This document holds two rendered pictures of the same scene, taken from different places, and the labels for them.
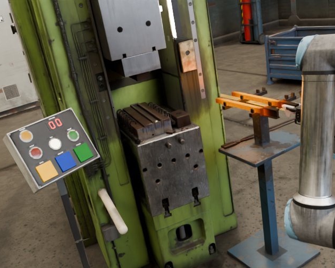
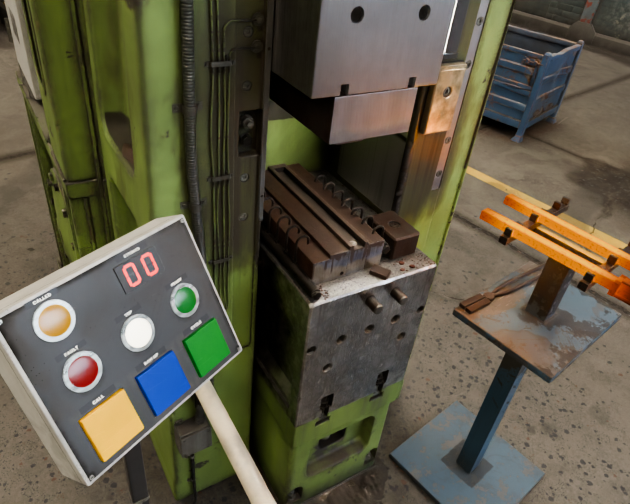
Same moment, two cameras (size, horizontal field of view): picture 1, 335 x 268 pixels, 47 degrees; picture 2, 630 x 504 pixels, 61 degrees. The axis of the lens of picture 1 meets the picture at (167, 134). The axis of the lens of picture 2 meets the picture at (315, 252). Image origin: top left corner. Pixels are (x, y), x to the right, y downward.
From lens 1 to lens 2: 113 cm
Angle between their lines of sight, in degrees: 21
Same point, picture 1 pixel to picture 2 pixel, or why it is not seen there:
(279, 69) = not seen: hidden behind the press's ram
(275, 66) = not seen: hidden behind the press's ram
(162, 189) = (330, 380)
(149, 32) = (417, 36)
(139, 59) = (372, 104)
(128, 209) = (235, 390)
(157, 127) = (355, 259)
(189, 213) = (359, 412)
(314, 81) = not seen: outside the picture
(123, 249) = (207, 455)
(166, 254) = (297, 478)
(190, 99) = (411, 190)
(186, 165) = (386, 336)
